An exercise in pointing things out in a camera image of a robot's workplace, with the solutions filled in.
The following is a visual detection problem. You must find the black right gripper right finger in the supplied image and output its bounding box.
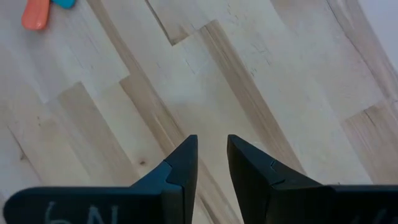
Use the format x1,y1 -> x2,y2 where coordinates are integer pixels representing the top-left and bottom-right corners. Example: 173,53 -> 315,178
226,134 -> 398,224

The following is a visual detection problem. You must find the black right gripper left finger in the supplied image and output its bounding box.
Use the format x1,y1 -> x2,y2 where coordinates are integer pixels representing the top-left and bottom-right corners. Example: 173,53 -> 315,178
2,134 -> 199,224

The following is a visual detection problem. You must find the orange handled silver fork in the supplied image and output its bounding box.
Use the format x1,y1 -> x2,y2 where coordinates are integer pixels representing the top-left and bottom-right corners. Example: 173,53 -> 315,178
21,0 -> 51,31

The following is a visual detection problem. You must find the teal handled black fork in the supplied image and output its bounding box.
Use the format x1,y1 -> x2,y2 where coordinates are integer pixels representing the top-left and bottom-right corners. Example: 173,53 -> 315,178
51,0 -> 77,10

